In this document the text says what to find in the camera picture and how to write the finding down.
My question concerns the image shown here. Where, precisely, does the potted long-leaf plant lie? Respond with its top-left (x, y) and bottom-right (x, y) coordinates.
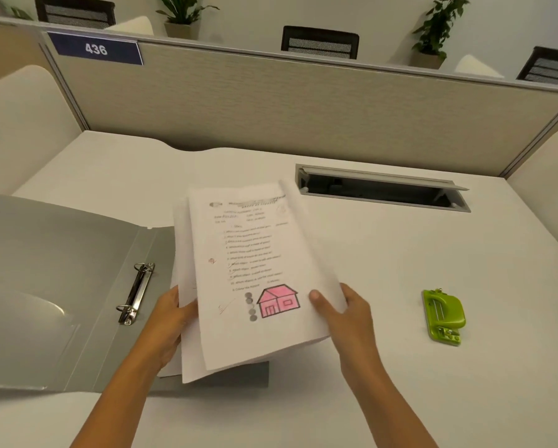
top-left (155, 0), bottom-right (220, 41)

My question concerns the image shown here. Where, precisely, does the beige fabric partition panel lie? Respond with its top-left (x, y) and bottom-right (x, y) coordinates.
top-left (41, 30), bottom-right (558, 178)

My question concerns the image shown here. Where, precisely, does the brown partition panel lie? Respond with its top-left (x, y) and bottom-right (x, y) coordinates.
top-left (0, 16), bottom-right (58, 89)

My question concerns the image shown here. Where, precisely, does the black mesh office chair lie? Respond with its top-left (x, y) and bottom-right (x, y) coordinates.
top-left (34, 0), bottom-right (117, 29)
top-left (281, 26), bottom-right (360, 60)
top-left (516, 46), bottom-right (558, 87)

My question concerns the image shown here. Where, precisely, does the grey desk cable box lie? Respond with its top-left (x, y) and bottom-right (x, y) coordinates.
top-left (295, 164), bottom-right (472, 213)

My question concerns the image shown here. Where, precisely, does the white paper pink house drawing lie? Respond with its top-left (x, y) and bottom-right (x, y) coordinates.
top-left (187, 181), bottom-right (334, 371)

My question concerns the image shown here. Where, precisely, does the person's right forearm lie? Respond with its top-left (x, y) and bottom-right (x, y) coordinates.
top-left (339, 345), bottom-right (440, 448)

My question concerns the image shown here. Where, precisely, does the person's left forearm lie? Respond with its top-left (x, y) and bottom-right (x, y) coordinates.
top-left (71, 354), bottom-right (168, 448)

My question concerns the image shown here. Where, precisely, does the person's right hand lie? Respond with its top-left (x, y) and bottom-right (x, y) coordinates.
top-left (309, 282), bottom-right (378, 369)

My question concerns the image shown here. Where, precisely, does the blue desk number sign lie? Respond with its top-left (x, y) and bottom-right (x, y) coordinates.
top-left (47, 31), bottom-right (145, 67)

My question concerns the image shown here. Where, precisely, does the green hole punch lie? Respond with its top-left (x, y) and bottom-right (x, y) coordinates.
top-left (421, 287), bottom-right (466, 347)

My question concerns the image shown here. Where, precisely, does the potted small-leaf plant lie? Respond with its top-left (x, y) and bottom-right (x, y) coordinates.
top-left (409, 0), bottom-right (471, 70)

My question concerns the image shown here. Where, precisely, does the person's left hand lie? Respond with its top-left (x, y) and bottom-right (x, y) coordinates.
top-left (141, 285), bottom-right (199, 376)

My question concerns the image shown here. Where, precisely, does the white side divider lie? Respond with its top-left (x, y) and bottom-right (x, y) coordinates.
top-left (0, 65), bottom-right (84, 206)
top-left (104, 15), bottom-right (154, 37)
top-left (506, 126), bottom-right (558, 264)
top-left (454, 54), bottom-right (506, 80)

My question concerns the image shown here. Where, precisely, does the grey ring binder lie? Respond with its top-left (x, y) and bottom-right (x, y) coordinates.
top-left (0, 194), bottom-right (270, 393)

